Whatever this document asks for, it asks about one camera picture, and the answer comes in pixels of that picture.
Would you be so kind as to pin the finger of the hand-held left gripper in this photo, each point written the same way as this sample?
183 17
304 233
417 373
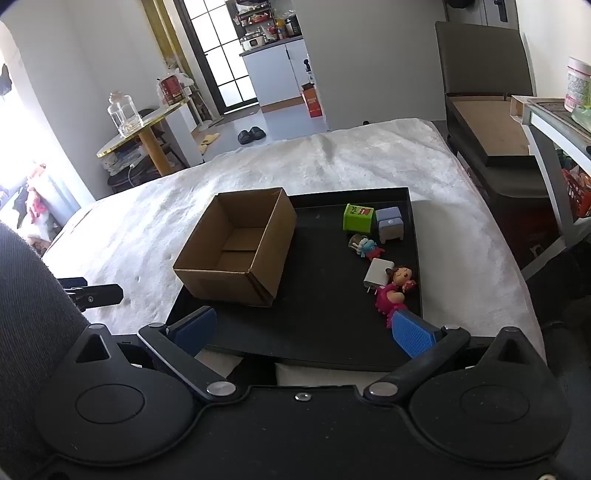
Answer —
99 296
74 282

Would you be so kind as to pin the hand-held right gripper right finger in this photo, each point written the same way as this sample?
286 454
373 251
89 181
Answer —
413 337

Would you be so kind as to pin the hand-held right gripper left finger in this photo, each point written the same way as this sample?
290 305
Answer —
194 330

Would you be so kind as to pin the pink toy figure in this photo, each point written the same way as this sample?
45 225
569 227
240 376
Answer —
390 302

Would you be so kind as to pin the brown-haired girl doll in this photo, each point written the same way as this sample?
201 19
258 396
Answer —
403 275

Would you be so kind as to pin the brown cardboard box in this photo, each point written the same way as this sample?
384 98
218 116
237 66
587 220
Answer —
240 249

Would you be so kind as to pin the black tray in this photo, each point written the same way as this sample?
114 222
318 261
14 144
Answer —
323 304

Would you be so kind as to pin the green toy cube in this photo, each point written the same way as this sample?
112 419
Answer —
358 220

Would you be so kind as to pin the white charger plug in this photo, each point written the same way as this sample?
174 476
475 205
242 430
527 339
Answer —
377 274

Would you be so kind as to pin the pile of colourful clothes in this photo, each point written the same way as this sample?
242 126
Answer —
32 203

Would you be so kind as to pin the grey-blue toy block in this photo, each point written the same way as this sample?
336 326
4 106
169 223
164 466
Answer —
390 228

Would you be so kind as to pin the round gold-edged side table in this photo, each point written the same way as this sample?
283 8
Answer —
154 147

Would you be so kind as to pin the clear glass jar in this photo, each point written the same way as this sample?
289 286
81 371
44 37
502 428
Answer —
123 115

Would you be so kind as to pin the yellow slipper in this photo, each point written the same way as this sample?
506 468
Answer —
211 138
204 149

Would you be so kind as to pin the black slipper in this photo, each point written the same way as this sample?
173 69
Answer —
244 137
257 134

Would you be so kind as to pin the white floor fan stand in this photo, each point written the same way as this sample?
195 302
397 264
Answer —
203 113

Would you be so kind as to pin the red can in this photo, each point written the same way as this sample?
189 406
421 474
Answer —
170 91

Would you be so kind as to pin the red basket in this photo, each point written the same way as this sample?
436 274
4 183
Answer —
577 191

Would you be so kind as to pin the white plastic bag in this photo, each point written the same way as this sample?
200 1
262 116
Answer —
183 78

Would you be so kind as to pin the white side desk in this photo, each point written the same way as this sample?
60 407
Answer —
547 138

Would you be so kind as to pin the orange cardboard box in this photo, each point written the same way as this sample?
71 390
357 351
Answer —
312 101

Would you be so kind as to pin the white kitchen cabinet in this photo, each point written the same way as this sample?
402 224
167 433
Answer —
272 74

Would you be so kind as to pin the black-framed glass door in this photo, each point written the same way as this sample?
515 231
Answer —
217 50

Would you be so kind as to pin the green plastic bag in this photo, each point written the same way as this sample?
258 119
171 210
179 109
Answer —
582 114

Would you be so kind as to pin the black spray bottle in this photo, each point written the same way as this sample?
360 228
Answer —
306 71

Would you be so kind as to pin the dark grey chair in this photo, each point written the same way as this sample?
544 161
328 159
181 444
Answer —
482 60

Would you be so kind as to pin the white rice cooker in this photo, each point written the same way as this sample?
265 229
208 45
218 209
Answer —
252 42

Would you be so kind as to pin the pink-lidded container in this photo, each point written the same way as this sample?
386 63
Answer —
578 83

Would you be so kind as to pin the kitchen shelf with jars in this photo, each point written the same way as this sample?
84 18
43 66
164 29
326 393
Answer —
268 21

